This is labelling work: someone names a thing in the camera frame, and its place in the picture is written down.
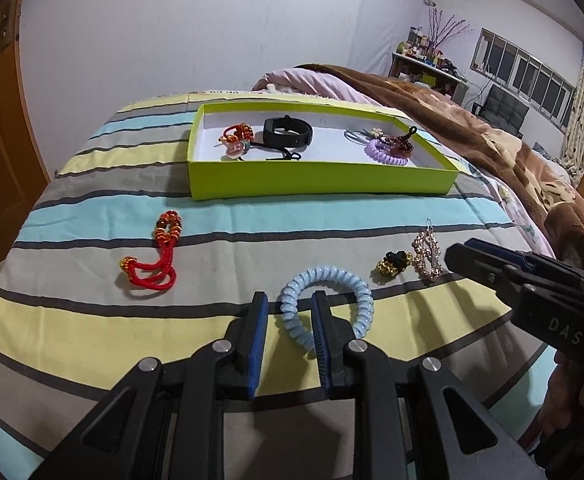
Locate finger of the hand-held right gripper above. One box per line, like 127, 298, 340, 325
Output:
463, 238, 584, 287
444, 243, 529, 307

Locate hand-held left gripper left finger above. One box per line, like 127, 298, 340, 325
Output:
32, 291, 270, 480

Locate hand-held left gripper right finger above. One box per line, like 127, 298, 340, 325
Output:
311, 291, 545, 480

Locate rhinestone hair clip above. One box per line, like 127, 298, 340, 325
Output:
412, 217, 444, 286

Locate light blue spiral hair tie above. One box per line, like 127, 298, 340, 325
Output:
279, 265, 373, 358

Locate gold black beaded hair tie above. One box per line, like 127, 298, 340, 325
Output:
371, 249, 413, 277

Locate dark beaded hair tie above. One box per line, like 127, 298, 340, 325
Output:
384, 126, 419, 157

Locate red beaded cord bracelet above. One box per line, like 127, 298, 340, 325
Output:
119, 209, 181, 292

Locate purple spiral hair tie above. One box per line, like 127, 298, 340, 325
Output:
364, 137, 413, 165

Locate lime green cardboard box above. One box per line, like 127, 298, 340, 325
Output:
188, 101, 461, 202

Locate grey-blue flower hair tie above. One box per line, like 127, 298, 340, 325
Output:
344, 127, 387, 147

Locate red gold knot hair tie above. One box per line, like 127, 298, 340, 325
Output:
218, 122, 255, 160

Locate black smart band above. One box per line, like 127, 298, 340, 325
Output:
263, 116, 314, 150

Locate person's right hand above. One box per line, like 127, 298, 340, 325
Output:
539, 349, 584, 443

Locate brown plush blanket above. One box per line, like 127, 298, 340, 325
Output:
294, 62, 584, 276

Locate black padded chair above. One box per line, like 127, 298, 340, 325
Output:
473, 84, 530, 136

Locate barred window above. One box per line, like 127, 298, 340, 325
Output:
469, 27, 575, 136

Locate striped bedsheet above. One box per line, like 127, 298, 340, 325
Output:
0, 92, 558, 480

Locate white shelf desk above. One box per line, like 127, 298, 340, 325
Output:
391, 51, 470, 106

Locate group of jars and bottles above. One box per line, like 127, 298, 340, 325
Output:
394, 25, 448, 68

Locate purple flower branches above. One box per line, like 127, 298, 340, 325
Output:
427, 7, 473, 53

